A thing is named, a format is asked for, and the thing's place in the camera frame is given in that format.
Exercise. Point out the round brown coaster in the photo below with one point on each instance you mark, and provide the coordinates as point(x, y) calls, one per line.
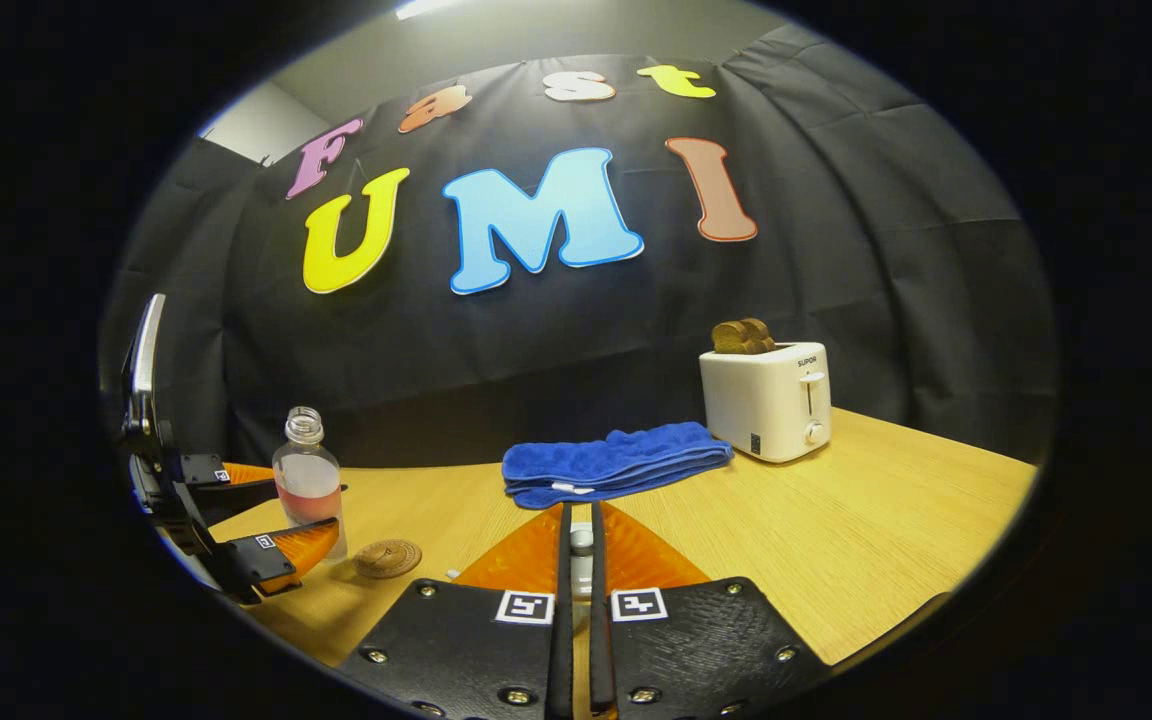
point(386, 558)

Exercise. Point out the white blue teacup lid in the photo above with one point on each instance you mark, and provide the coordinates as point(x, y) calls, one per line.
point(582, 541)

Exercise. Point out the folded blue towel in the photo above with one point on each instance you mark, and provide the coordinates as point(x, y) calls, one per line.
point(616, 462)

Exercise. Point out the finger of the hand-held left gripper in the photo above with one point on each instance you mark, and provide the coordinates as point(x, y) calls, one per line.
point(236, 497)
point(261, 560)

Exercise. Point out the brown bread slice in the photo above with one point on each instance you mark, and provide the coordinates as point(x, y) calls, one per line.
point(761, 334)
point(729, 338)

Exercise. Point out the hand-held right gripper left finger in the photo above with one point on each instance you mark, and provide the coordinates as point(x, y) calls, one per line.
point(563, 640)

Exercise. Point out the white toaster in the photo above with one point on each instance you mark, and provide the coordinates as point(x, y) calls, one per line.
point(761, 405)

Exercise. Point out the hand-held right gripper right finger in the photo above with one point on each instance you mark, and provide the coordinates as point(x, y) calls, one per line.
point(600, 650)

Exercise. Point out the clear water bottle pink label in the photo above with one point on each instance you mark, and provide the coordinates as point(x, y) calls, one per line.
point(308, 465)

